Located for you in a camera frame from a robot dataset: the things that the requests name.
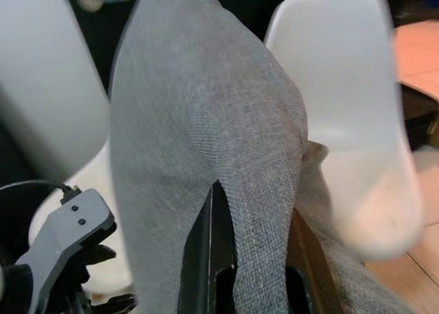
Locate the white plastic shell chair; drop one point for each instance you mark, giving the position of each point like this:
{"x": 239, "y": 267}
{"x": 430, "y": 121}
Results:
{"x": 343, "y": 87}
{"x": 44, "y": 81}

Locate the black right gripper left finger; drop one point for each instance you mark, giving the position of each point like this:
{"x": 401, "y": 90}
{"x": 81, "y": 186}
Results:
{"x": 200, "y": 259}

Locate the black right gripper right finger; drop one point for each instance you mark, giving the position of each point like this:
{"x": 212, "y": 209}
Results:
{"x": 308, "y": 279}

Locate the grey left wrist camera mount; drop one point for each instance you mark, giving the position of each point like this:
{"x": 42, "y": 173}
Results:
{"x": 65, "y": 231}

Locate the grey woven fabric pillow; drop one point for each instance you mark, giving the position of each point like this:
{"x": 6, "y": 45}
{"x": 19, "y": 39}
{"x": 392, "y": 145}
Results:
{"x": 205, "y": 115}

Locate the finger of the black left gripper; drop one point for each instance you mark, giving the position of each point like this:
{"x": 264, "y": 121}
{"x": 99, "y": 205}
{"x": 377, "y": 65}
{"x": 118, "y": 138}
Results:
{"x": 103, "y": 253}
{"x": 120, "y": 302}

